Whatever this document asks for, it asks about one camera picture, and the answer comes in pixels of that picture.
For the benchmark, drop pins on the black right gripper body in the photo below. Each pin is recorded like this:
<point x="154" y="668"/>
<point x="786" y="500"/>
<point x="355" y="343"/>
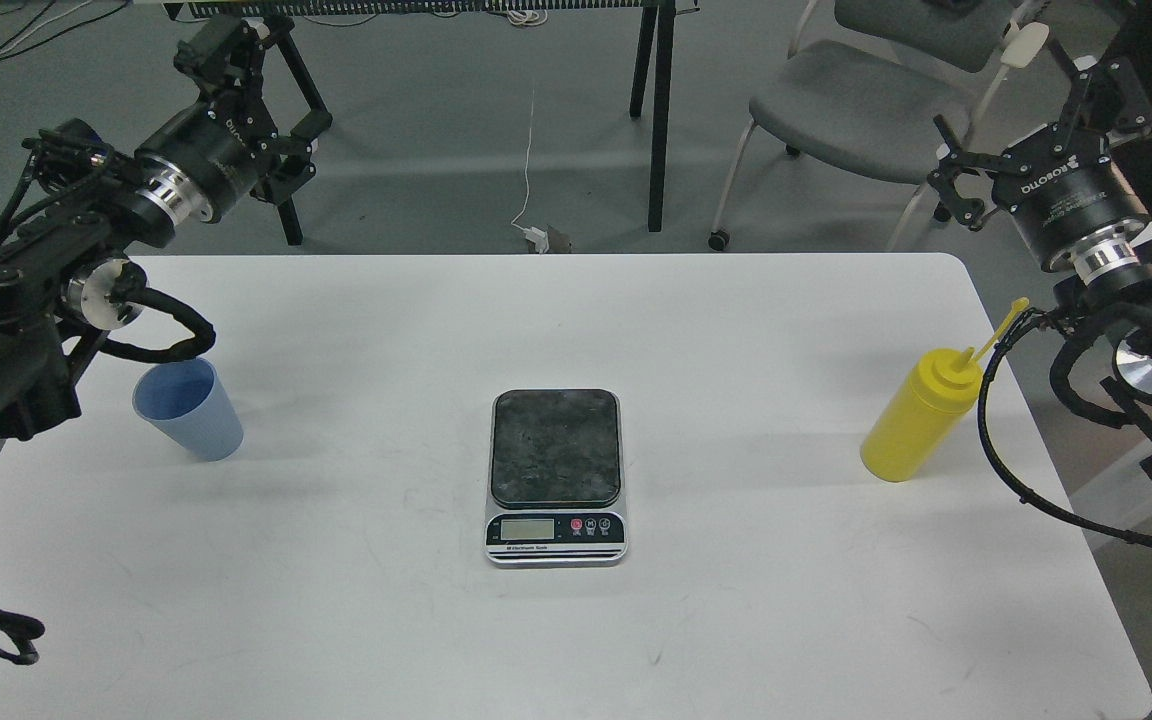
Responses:
<point x="1072" y="189"/>

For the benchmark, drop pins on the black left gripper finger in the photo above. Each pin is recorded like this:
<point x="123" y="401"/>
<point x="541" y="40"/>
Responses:
<point x="225" y="60"/>
<point x="284" y="162"/>

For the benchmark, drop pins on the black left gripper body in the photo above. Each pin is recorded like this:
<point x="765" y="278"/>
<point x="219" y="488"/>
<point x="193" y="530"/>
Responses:
<point x="200" y="163"/>

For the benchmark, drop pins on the yellow squeeze bottle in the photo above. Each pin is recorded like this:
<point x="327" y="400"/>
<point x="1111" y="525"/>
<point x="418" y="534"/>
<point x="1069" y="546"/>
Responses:
<point x="943" y="386"/>

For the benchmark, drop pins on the blue plastic cup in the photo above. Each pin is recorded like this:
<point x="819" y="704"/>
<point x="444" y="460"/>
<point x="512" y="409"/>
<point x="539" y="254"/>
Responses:
<point x="187" y="402"/>

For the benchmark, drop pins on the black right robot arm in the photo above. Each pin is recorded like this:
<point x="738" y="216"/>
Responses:
<point x="1104" y="301"/>

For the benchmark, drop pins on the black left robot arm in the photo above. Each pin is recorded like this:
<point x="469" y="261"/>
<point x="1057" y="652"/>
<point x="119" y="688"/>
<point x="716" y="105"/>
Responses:
<point x="68" y="291"/>

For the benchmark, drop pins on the digital kitchen scale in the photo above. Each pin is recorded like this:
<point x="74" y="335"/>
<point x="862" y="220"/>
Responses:
<point x="555" y="496"/>

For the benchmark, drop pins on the grey office chair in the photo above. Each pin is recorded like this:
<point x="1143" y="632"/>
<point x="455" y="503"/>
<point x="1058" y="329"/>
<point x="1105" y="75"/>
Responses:
<point x="872" y="116"/>

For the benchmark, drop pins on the black trestle table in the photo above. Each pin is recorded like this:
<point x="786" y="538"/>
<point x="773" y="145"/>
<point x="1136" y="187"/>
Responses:
<point x="453" y="91"/>

